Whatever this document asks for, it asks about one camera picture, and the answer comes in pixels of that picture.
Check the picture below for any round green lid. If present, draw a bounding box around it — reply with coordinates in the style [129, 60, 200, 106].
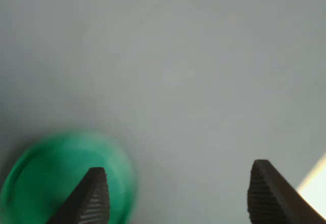
[0, 129, 140, 224]

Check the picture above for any dark grey mat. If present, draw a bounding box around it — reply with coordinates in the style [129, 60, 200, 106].
[0, 0, 326, 224]

